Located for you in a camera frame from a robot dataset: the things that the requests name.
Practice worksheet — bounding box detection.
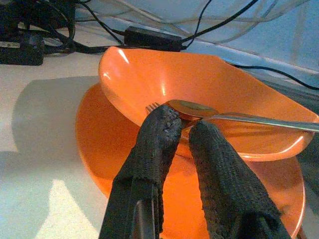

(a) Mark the orange plastic bowl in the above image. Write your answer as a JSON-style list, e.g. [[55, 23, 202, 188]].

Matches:
[[98, 46, 319, 162]]

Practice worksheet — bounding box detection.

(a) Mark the orange plastic plate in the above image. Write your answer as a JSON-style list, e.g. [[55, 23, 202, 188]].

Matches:
[[75, 83, 306, 239]]

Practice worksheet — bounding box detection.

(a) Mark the black power adapter brick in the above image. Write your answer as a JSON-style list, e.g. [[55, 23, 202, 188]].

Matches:
[[124, 26, 187, 52]]

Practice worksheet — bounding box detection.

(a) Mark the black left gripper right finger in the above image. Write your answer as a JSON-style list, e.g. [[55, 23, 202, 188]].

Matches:
[[188, 120, 292, 239]]

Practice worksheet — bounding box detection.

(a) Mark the metal fork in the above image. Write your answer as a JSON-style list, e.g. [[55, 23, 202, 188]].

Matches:
[[146, 102, 160, 113]]

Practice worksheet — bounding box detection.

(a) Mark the black device with white label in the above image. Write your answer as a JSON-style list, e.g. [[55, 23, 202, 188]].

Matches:
[[0, 0, 75, 33]]

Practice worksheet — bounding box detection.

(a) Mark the black power strip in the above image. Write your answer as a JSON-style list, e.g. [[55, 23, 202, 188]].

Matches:
[[0, 32, 45, 67]]

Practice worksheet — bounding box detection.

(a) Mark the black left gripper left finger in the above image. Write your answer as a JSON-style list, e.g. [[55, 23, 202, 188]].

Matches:
[[98, 104, 182, 239]]

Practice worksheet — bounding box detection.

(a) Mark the metal spoon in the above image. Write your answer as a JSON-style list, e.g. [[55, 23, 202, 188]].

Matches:
[[166, 99, 319, 132]]

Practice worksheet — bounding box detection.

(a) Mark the black cable along countertop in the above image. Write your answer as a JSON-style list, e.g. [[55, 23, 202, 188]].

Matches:
[[229, 63, 319, 91]]

